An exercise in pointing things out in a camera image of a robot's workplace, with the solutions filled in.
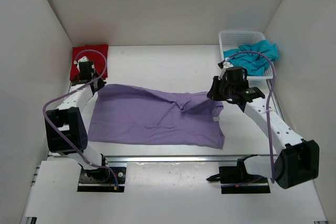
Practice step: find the lilac t shirt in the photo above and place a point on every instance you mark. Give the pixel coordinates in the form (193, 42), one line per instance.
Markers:
(134, 115)

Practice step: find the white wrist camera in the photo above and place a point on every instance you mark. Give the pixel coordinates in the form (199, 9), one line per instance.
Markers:
(223, 67)
(81, 60)

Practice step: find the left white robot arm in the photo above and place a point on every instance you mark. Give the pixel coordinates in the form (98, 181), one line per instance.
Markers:
(65, 129)

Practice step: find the teal t shirt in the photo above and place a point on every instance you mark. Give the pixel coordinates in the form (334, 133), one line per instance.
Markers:
(255, 64)

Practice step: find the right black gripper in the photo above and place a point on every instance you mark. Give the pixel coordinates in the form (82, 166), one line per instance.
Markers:
(213, 94)

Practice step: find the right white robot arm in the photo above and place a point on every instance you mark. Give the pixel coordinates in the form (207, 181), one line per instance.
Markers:
(293, 160)

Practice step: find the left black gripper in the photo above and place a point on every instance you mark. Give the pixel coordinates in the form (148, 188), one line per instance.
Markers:
(101, 84)

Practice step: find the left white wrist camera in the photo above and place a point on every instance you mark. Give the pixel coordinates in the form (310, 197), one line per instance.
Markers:
(81, 60)

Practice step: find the white plastic basket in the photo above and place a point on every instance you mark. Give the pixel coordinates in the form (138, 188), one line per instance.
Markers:
(232, 39)

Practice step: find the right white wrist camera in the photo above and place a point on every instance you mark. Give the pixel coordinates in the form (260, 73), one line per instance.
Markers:
(223, 67)

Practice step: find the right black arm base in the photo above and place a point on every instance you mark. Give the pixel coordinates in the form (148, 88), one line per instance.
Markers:
(236, 180)

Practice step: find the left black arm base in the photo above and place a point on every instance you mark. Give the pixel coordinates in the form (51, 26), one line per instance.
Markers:
(102, 181)

